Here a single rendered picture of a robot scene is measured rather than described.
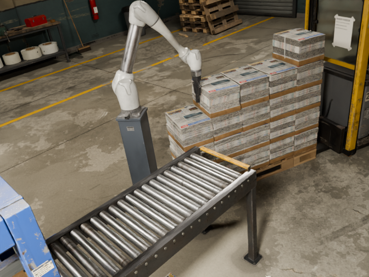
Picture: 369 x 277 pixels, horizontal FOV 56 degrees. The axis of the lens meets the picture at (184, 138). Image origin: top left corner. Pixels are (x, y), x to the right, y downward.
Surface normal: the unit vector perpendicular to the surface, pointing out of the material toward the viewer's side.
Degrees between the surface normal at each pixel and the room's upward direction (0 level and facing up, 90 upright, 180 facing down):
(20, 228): 90
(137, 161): 90
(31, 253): 90
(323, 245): 0
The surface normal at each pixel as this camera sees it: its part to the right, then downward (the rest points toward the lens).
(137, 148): -0.18, 0.51
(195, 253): -0.11, -0.86
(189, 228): 0.70, 0.28
